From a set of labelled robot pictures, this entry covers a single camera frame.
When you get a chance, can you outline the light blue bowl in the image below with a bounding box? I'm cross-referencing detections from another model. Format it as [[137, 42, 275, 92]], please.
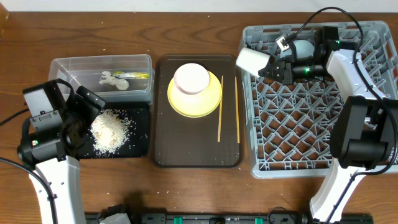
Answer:
[[279, 40, 315, 60]]

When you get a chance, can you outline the small white green cup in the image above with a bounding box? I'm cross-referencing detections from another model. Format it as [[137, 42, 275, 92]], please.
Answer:
[[236, 47, 270, 78]]

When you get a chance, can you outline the cooked rice pile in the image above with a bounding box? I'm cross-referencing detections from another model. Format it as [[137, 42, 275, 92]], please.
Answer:
[[90, 110, 132, 155]]

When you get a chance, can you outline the wooden chopstick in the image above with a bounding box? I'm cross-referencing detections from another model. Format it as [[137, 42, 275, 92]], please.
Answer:
[[217, 75, 224, 142], [234, 77, 240, 144]]

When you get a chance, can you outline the pink bowl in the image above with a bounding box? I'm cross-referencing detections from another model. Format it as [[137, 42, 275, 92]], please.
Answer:
[[174, 63, 210, 95]]

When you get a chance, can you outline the yellow plate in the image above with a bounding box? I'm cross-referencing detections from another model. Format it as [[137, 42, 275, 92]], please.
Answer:
[[167, 71, 222, 118]]

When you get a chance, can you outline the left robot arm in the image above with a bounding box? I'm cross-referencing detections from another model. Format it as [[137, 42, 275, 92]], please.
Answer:
[[17, 80, 105, 223]]

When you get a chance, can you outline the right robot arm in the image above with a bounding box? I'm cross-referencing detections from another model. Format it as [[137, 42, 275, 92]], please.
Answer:
[[257, 26, 397, 223]]

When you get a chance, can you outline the clear plastic waste bin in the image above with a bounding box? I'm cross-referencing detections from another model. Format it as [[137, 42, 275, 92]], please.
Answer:
[[49, 54, 155, 104]]

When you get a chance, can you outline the grey dishwasher rack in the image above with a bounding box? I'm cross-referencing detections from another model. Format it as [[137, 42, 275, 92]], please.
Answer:
[[241, 21, 397, 179]]

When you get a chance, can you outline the black waste tray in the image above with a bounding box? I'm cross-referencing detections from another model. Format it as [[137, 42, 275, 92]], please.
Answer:
[[78, 101, 150, 159]]

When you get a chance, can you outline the crumpled white tissue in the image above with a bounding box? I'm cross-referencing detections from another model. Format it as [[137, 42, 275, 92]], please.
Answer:
[[99, 71, 129, 91]]

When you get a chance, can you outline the green yellow wrapper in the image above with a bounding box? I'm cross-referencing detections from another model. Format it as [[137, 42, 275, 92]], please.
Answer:
[[111, 71, 149, 79]]

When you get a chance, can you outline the dark brown serving tray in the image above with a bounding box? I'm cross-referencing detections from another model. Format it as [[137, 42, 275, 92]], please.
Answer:
[[151, 55, 245, 168]]

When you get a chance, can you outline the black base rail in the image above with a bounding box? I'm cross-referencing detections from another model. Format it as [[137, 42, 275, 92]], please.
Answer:
[[85, 205, 374, 224]]

